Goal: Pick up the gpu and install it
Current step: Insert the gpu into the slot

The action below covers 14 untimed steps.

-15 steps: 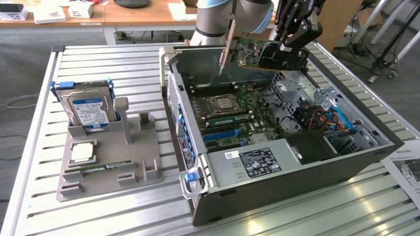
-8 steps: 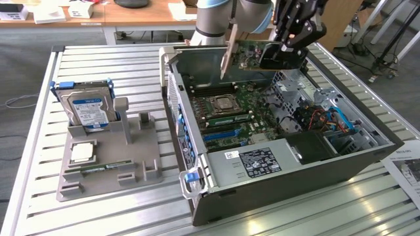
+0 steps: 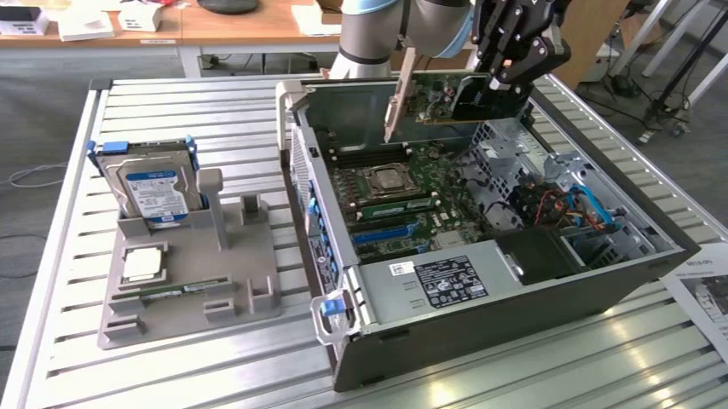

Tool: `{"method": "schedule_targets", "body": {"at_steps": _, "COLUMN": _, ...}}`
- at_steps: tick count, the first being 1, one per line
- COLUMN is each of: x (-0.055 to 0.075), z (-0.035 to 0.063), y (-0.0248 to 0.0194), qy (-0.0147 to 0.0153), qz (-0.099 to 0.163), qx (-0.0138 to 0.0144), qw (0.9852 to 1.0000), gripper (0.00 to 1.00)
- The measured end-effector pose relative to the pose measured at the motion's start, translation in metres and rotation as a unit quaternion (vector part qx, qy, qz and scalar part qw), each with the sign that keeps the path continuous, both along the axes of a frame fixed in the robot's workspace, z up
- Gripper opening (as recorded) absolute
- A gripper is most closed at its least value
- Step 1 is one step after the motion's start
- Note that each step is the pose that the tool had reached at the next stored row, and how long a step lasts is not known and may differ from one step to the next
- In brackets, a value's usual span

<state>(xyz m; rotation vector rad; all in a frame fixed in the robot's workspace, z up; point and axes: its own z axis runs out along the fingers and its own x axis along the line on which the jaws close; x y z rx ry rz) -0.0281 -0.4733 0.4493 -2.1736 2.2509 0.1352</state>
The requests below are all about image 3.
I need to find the blue expansion slot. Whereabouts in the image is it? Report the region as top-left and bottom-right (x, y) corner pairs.
(350, 223), (414, 247)

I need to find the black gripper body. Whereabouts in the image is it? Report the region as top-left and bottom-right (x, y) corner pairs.
(474, 0), (571, 42)

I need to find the black and white box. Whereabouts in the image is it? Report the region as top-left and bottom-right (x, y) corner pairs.
(0, 6), (50, 37)

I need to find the small white box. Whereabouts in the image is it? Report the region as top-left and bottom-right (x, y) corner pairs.
(118, 7), (164, 32)

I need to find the hard disk with blue carrier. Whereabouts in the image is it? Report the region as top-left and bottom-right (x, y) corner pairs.
(84, 135), (201, 230)

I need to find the dark round object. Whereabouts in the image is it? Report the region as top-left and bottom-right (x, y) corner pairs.
(197, 0), (262, 14)

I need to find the black plastic shroud box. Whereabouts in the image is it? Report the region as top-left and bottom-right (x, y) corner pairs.
(493, 225), (587, 286)

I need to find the blue disk wire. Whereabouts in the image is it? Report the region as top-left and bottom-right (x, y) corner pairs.
(568, 182), (623, 234)

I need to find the white floor cable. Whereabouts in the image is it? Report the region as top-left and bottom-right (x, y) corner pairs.
(8, 164), (70, 188)

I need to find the grey parts rack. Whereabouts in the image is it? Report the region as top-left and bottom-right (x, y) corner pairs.
(96, 167), (285, 351)

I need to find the black tripod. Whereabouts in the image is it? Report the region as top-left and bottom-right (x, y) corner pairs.
(641, 0), (728, 137)

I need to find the black Nvidia graphics card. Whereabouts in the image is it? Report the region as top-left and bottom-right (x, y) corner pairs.
(384, 36), (534, 142)

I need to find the white carton box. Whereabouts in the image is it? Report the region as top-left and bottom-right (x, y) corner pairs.
(58, 8), (115, 43)

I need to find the bare silver CPU chip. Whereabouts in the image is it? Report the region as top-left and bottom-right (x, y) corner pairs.
(120, 248), (164, 283)

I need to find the orange red wire bundle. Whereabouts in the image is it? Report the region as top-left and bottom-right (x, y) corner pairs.
(537, 187), (576, 227)

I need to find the silver chipset heatsink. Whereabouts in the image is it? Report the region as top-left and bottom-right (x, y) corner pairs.
(433, 232), (466, 251)

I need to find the wooden top desk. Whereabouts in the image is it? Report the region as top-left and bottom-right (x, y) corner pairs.
(0, 6), (183, 56)
(179, 0), (502, 80)

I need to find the grey power supply unit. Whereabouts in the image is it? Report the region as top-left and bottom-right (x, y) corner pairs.
(349, 240), (525, 331)

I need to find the black open PC case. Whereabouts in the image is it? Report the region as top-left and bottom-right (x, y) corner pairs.
(275, 67), (701, 393)

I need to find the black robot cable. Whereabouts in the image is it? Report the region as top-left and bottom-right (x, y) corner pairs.
(396, 0), (416, 42)

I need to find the printed paper sheet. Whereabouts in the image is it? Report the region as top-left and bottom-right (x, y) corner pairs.
(659, 245), (728, 350)

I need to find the white table frame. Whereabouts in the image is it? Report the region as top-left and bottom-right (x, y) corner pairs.
(613, 0), (728, 99)

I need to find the green motherboard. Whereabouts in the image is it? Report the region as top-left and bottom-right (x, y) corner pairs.
(315, 140), (496, 265)

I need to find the white device box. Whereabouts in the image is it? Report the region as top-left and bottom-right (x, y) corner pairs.
(579, 42), (621, 83)

